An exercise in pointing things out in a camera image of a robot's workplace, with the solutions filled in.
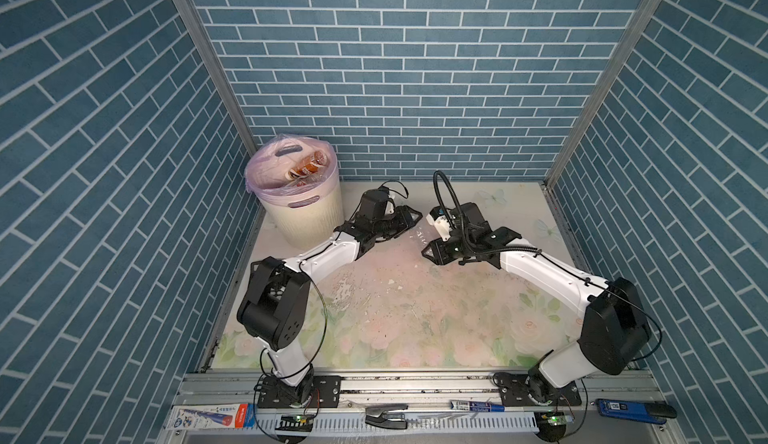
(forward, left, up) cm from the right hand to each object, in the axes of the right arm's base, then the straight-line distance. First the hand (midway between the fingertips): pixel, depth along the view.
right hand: (425, 246), depth 84 cm
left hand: (+7, +2, +4) cm, 8 cm away
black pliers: (-39, +7, -13) cm, 42 cm away
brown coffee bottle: (+21, +38, +10) cm, 45 cm away
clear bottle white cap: (-2, -4, +10) cm, 11 cm away
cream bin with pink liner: (+4, +35, +8) cm, 36 cm away
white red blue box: (-43, +49, -13) cm, 66 cm away
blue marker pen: (-35, -13, -14) cm, 40 cm away
